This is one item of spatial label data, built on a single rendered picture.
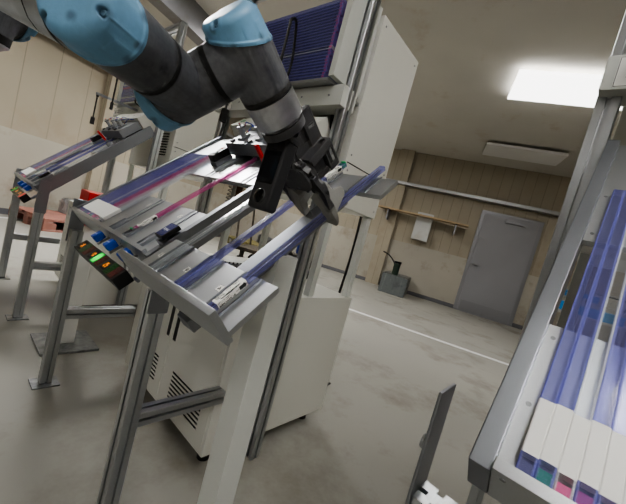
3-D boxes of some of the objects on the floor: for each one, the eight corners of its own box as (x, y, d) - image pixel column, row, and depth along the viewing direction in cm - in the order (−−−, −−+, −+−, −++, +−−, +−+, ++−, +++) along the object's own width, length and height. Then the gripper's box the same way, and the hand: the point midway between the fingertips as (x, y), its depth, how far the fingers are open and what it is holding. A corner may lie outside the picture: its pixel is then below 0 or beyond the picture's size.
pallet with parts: (96, 225, 538) (101, 203, 535) (134, 238, 508) (139, 215, 506) (3, 215, 421) (9, 187, 418) (45, 232, 392) (51, 202, 389)
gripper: (330, 102, 49) (366, 204, 63) (273, 103, 56) (318, 194, 71) (296, 138, 46) (343, 236, 60) (241, 134, 53) (295, 222, 68)
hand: (319, 219), depth 64 cm, fingers open, 6 cm apart
